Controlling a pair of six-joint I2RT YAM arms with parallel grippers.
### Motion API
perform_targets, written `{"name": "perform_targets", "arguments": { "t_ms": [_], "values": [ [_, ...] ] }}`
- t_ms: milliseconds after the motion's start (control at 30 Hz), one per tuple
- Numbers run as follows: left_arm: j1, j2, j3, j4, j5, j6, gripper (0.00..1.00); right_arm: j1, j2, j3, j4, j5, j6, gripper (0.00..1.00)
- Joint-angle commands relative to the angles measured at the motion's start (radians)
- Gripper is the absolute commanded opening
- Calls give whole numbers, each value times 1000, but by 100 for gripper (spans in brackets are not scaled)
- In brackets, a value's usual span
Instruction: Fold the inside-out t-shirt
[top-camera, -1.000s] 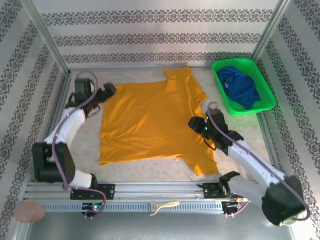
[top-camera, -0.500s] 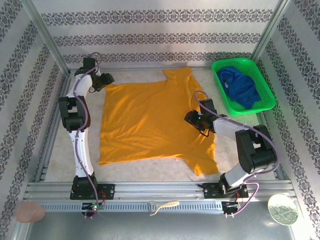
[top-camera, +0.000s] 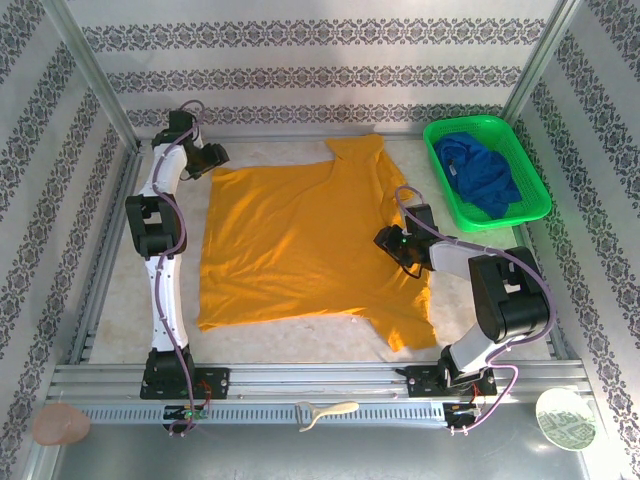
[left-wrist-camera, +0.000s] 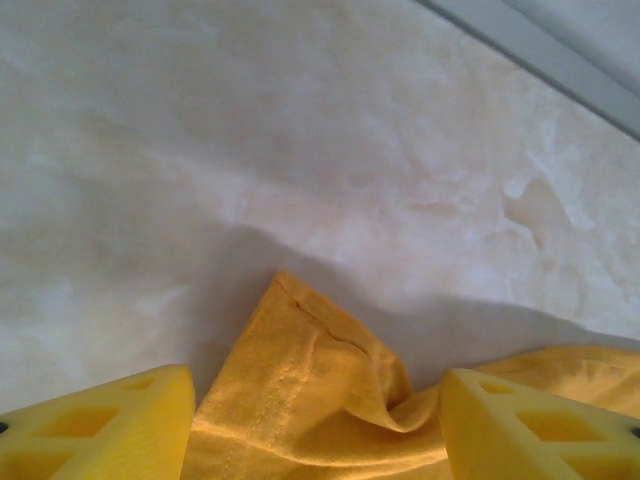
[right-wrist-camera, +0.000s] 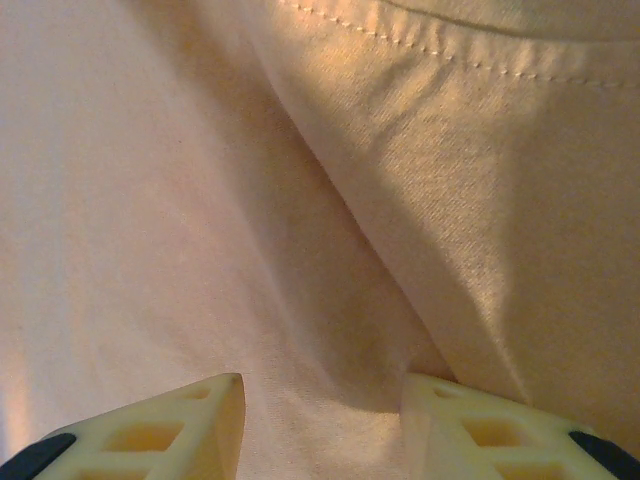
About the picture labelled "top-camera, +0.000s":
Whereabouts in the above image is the yellow t-shirt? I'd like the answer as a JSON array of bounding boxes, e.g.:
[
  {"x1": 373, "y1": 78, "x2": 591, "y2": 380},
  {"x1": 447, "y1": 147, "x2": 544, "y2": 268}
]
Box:
[{"x1": 196, "y1": 133, "x2": 439, "y2": 354}]

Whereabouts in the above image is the blue t-shirt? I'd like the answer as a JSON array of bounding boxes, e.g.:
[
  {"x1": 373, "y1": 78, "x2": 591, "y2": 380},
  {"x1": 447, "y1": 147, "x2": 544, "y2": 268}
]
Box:
[{"x1": 432, "y1": 132, "x2": 524, "y2": 220}]

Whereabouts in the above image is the green plastic basket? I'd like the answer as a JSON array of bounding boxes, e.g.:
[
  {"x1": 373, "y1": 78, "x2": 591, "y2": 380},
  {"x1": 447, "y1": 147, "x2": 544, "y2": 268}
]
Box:
[{"x1": 422, "y1": 114, "x2": 554, "y2": 234}]

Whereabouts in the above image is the round green patterned disc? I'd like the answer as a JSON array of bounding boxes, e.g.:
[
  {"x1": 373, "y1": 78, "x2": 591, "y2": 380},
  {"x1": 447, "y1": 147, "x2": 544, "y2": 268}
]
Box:
[{"x1": 534, "y1": 388, "x2": 600, "y2": 453}]

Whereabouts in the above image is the pink round disc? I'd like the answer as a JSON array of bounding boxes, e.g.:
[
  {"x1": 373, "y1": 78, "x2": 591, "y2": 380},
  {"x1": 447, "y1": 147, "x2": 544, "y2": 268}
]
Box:
[{"x1": 32, "y1": 403, "x2": 93, "y2": 446}]

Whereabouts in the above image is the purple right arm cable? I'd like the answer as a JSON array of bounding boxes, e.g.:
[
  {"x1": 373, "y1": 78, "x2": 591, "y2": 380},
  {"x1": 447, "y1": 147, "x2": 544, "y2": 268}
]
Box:
[{"x1": 394, "y1": 184, "x2": 557, "y2": 435}]

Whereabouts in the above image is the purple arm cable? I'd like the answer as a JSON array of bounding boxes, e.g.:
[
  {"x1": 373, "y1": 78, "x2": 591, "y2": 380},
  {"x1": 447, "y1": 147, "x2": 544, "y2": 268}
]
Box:
[
  {"x1": 149, "y1": 99, "x2": 211, "y2": 439},
  {"x1": 394, "y1": 184, "x2": 557, "y2": 435}
]

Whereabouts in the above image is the aluminium back rail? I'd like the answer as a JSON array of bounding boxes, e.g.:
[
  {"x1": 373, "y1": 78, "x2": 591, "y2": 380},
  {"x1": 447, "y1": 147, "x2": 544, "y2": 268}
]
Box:
[{"x1": 133, "y1": 132, "x2": 427, "y2": 147}]

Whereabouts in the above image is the aluminium side rail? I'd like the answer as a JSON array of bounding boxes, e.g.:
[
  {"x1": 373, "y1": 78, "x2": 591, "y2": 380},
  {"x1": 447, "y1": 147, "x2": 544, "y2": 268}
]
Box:
[
  {"x1": 67, "y1": 141, "x2": 147, "y2": 365},
  {"x1": 513, "y1": 224, "x2": 581, "y2": 362}
]

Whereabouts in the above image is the aluminium frame post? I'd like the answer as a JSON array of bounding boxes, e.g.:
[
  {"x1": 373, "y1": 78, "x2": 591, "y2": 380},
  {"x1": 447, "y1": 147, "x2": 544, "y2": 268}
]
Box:
[
  {"x1": 42, "y1": 0, "x2": 139, "y2": 146},
  {"x1": 502, "y1": 0, "x2": 584, "y2": 119}
]

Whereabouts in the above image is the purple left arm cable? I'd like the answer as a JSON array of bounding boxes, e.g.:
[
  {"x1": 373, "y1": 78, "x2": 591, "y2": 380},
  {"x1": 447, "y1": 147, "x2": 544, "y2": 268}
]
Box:
[{"x1": 149, "y1": 99, "x2": 211, "y2": 439}]

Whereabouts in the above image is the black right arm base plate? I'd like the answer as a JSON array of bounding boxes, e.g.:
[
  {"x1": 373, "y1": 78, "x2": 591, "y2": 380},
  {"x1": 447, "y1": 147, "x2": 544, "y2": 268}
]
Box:
[{"x1": 397, "y1": 364, "x2": 499, "y2": 400}]

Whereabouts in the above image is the aluminium mounting rail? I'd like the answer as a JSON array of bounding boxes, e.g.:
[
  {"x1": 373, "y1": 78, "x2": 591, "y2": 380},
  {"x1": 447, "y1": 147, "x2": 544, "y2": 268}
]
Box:
[{"x1": 46, "y1": 362, "x2": 595, "y2": 402}]

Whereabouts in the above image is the cream handled peeler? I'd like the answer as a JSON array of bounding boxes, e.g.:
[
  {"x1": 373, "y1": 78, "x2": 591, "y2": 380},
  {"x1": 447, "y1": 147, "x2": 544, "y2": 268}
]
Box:
[{"x1": 295, "y1": 400, "x2": 361, "y2": 434}]

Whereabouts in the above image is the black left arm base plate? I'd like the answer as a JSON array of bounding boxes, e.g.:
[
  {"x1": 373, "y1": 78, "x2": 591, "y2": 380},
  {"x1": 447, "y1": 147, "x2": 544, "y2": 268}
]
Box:
[{"x1": 139, "y1": 367, "x2": 231, "y2": 401}]

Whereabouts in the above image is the grey slotted cable duct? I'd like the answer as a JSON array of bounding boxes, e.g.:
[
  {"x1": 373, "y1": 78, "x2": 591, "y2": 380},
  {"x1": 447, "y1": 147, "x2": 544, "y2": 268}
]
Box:
[{"x1": 79, "y1": 402, "x2": 447, "y2": 427}]

